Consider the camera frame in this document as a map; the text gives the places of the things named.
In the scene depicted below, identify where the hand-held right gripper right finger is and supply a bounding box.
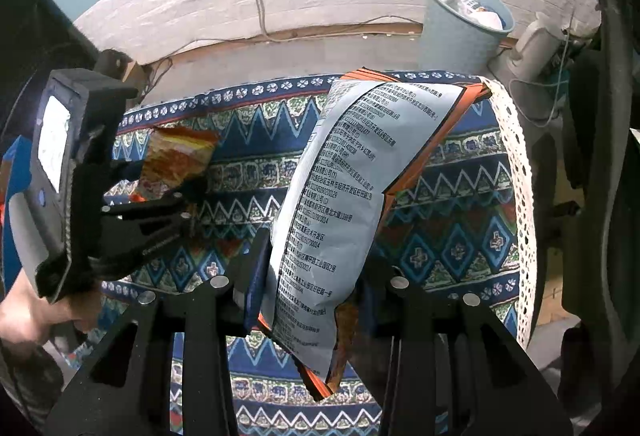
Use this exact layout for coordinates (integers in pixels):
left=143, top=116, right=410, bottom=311
left=357, top=261, right=574, bottom=436

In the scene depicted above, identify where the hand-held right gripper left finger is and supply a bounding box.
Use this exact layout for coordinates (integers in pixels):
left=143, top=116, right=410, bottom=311
left=47, top=226, right=274, bottom=436

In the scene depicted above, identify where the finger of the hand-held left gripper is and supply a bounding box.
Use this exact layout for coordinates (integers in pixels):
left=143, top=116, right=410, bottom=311
left=89, top=215, right=199, bottom=278
left=101, top=176, right=209, bottom=218

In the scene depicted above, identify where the small orange yellow snack packet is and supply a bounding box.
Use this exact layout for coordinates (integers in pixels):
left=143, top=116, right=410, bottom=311
left=130, top=125, right=221, bottom=204

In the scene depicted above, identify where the blue storage box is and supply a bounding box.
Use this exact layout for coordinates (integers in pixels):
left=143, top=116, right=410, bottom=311
left=0, top=136, right=32, bottom=279

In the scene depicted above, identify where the large orange snack packet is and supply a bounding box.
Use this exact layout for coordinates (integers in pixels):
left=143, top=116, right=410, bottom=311
left=257, top=68, right=488, bottom=402

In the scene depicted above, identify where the person's left hand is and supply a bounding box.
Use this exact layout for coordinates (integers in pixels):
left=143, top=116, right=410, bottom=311
left=0, top=270, right=102, bottom=353

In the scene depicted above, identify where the patterned blue tablecloth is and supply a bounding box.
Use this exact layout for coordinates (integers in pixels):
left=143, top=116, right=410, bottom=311
left=65, top=68, right=538, bottom=436

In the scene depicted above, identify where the dark chair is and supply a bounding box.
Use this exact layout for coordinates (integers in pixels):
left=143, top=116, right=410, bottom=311
left=557, top=0, right=640, bottom=422

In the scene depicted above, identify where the light blue trash bin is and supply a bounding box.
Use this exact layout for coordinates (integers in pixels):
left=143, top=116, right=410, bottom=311
left=417, top=0, right=516, bottom=79

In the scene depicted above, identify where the white waste in bin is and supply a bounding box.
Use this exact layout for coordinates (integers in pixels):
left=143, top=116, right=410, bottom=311
left=440, top=0, right=505, bottom=31

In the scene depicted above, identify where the grey power cable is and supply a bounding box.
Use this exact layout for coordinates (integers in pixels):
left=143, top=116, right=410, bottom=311
left=145, top=0, right=423, bottom=82

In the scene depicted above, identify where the thin white cable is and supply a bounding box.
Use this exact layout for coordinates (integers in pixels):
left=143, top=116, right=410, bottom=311
left=510, top=0, right=593, bottom=127

